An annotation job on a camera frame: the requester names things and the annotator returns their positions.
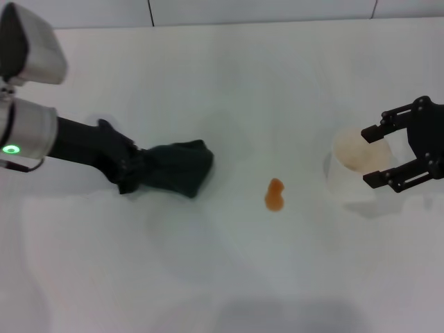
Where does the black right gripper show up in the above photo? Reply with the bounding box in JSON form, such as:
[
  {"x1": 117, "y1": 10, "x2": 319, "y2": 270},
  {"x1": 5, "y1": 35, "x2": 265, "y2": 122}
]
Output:
[{"x1": 360, "y1": 96, "x2": 444, "y2": 194}]

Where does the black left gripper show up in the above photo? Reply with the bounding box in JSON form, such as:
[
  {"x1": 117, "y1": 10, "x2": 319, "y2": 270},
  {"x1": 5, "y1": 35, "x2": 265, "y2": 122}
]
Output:
[{"x1": 48, "y1": 116, "x2": 151, "y2": 185}]

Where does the white paper cup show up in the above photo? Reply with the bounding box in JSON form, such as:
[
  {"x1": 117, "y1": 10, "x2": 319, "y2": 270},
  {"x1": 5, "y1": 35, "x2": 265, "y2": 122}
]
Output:
[{"x1": 324, "y1": 127, "x2": 395, "y2": 205}]

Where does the dark blue rag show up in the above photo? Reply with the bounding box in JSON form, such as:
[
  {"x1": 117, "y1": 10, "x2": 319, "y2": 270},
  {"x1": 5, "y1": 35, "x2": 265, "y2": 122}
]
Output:
[{"x1": 119, "y1": 139, "x2": 215, "y2": 200}]

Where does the orange liquid stain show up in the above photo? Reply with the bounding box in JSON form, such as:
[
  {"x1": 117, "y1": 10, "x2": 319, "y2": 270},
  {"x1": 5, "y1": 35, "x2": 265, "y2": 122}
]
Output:
[{"x1": 264, "y1": 178, "x2": 287, "y2": 212}]

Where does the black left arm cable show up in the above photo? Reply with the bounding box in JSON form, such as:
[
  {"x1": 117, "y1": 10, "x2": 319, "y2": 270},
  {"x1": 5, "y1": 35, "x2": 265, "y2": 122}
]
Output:
[{"x1": 0, "y1": 159, "x2": 44, "y2": 173}]

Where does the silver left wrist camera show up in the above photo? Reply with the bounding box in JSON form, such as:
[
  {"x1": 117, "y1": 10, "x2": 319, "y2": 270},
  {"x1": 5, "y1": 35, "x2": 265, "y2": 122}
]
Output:
[{"x1": 0, "y1": 2, "x2": 69, "y2": 86}]

